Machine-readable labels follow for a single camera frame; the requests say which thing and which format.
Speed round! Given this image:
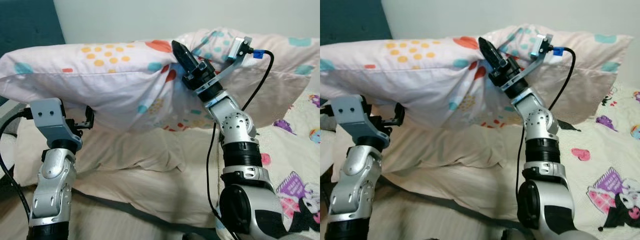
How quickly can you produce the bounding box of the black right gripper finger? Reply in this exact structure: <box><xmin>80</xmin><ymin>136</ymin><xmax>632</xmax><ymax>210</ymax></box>
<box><xmin>485</xmin><ymin>39</ymin><xmax>509</xmax><ymax>69</ymax></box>
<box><xmin>171</xmin><ymin>40</ymin><xmax>192</xmax><ymax>76</ymax></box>
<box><xmin>178</xmin><ymin>43</ymin><xmax>202</xmax><ymax>73</ymax></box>
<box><xmin>478</xmin><ymin>37</ymin><xmax>499</xmax><ymax>72</ymax></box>

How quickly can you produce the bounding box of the pink pillow with colourful print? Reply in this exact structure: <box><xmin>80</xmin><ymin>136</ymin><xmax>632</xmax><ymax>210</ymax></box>
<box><xmin>0</xmin><ymin>27</ymin><xmax>321</xmax><ymax>134</ymax></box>
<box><xmin>320</xmin><ymin>22</ymin><xmax>634</xmax><ymax>132</ymax></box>

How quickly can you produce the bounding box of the plain cream pillow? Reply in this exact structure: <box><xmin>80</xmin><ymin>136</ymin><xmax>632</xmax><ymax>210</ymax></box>
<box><xmin>14</xmin><ymin>116</ymin><xmax>224</xmax><ymax>189</ymax></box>
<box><xmin>330</xmin><ymin>120</ymin><xmax>525</xmax><ymax>182</ymax></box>

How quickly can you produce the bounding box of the cream cartoon print bedsheet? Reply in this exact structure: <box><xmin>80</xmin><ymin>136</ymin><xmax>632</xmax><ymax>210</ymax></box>
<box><xmin>0</xmin><ymin>75</ymin><xmax>321</xmax><ymax>240</ymax></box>
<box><xmin>320</xmin><ymin>80</ymin><xmax>640</xmax><ymax>240</ymax></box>

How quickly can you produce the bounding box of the dark teal headboard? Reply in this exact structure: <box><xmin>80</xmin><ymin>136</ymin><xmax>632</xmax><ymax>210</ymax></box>
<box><xmin>0</xmin><ymin>0</ymin><xmax>66</xmax><ymax>57</ymax></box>
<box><xmin>320</xmin><ymin>0</ymin><xmax>385</xmax><ymax>47</ymax></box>

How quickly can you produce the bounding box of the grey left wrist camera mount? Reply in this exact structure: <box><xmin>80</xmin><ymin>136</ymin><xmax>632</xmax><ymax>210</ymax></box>
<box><xmin>29</xmin><ymin>98</ymin><xmax>84</xmax><ymax>147</ymax></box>
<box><xmin>331</xmin><ymin>95</ymin><xmax>387</xmax><ymax>147</ymax></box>

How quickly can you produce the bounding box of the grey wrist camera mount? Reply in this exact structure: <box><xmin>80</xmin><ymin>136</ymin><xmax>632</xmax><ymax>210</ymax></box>
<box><xmin>331</xmin><ymin>95</ymin><xmax>387</xmax><ymax>147</ymax></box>
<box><xmin>195</xmin><ymin>36</ymin><xmax>254</xmax><ymax>97</ymax></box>
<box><xmin>500</xmin><ymin>33</ymin><xmax>556</xmax><ymax>93</ymax></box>
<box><xmin>29</xmin><ymin>98</ymin><xmax>84</xmax><ymax>147</ymax></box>

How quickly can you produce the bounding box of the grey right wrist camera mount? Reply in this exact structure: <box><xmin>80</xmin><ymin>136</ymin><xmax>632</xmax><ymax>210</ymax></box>
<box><xmin>195</xmin><ymin>36</ymin><xmax>254</xmax><ymax>97</ymax></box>
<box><xmin>500</xmin><ymin>33</ymin><xmax>556</xmax><ymax>93</ymax></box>

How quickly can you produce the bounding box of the black cable with blue plug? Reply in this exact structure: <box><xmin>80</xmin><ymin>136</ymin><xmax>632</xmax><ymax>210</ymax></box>
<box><xmin>515</xmin><ymin>46</ymin><xmax>577</xmax><ymax>201</ymax></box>
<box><xmin>206</xmin><ymin>48</ymin><xmax>275</xmax><ymax>240</ymax></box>

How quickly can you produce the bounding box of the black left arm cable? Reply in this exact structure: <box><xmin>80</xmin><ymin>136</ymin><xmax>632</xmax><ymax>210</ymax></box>
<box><xmin>0</xmin><ymin>111</ymin><xmax>32</xmax><ymax>223</ymax></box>

